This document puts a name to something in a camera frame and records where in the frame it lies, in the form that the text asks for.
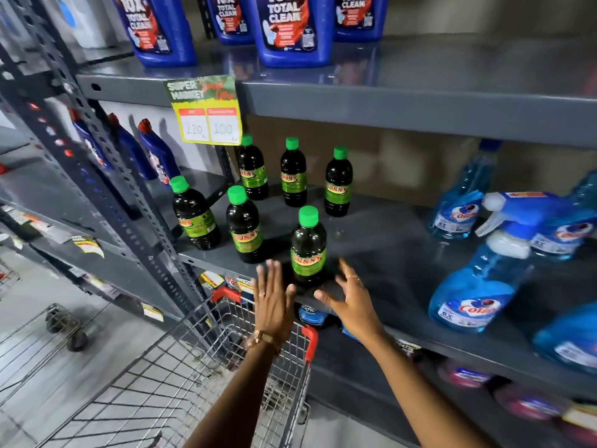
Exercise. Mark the person's right hand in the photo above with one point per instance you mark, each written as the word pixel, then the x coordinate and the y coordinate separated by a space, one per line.
pixel 357 312

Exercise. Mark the person's left hand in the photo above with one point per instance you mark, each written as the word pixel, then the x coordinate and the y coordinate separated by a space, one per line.
pixel 273 314

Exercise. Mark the person's left middle finger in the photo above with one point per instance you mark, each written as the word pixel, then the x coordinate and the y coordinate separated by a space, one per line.
pixel 270 278

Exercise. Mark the person's left little finger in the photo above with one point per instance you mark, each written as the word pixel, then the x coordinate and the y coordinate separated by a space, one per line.
pixel 255 292

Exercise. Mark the person's right thumb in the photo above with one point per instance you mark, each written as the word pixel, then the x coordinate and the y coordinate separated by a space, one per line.
pixel 326 300

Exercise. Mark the person's left thumb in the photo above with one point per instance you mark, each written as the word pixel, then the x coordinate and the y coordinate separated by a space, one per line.
pixel 289 299

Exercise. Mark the person's left forearm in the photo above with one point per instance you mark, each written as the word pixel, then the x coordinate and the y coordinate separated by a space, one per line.
pixel 235 398

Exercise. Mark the person's right forearm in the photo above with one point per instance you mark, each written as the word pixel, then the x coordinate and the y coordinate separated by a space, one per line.
pixel 422 396

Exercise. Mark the blue pack with label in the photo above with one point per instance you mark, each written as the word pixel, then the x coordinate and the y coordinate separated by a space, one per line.
pixel 312 316

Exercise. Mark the group of dark green-capped bottles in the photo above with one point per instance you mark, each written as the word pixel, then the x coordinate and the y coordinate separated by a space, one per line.
pixel 308 254

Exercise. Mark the gold wristwatch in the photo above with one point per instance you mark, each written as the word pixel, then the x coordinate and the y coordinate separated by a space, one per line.
pixel 262 339

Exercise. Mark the grey metal shelf rack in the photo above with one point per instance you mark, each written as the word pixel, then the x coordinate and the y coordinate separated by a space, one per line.
pixel 419 256

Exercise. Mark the blue glass cleaner spray bottle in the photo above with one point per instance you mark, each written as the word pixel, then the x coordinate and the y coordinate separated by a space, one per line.
pixel 480 284
pixel 566 228
pixel 571 338

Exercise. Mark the pink bottle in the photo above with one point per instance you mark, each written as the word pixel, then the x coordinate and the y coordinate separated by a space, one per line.
pixel 464 374
pixel 529 403
pixel 580 422

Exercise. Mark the blue-capped glass cleaner bottle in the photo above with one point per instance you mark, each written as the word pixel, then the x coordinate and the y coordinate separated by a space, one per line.
pixel 459 205

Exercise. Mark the blue red-capped cleaner bottle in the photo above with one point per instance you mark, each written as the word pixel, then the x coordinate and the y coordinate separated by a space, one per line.
pixel 91 144
pixel 133 151
pixel 159 156

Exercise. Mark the row of shelf edge labels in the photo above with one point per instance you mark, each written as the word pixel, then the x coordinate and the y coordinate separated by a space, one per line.
pixel 88 246

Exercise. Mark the grey perforated shelf upright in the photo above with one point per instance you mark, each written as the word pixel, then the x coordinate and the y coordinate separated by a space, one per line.
pixel 116 181

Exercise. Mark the green and yellow price sign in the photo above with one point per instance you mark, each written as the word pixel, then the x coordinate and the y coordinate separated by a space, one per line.
pixel 205 111

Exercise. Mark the blue detergent jug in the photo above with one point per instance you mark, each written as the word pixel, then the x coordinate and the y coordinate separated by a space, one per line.
pixel 360 16
pixel 294 32
pixel 156 30
pixel 229 18

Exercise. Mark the white plastic jug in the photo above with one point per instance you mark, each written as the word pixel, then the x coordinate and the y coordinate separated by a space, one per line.
pixel 79 18

